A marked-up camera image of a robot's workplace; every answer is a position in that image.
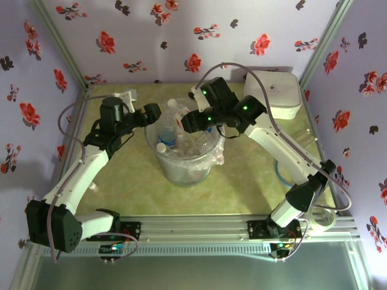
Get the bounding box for clear bottle red label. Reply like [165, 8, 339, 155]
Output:
[167, 98, 190, 123]

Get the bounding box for blue label water bottle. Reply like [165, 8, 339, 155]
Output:
[155, 107, 179, 153]

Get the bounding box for clear plastic bin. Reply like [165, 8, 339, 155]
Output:
[144, 98, 226, 187]

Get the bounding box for white rectangular case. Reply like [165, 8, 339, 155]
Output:
[243, 69, 303, 120]

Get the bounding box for small controller circuit board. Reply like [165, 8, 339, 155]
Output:
[270, 241, 296, 252]
[99, 243, 125, 254]

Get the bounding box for white tape roll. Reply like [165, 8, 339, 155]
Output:
[308, 206, 337, 233]

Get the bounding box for left arm grey cable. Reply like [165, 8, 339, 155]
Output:
[48, 93, 122, 264]

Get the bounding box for blue hose ring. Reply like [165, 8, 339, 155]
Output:
[274, 158, 296, 188]

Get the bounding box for aluminium corner post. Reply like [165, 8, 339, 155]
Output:
[30, 0, 91, 90]
[298, 0, 354, 87]

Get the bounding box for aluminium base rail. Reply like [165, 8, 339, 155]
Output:
[25, 213, 362, 246]

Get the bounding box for slotted grey cable duct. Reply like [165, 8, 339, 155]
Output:
[39, 245, 273, 257]

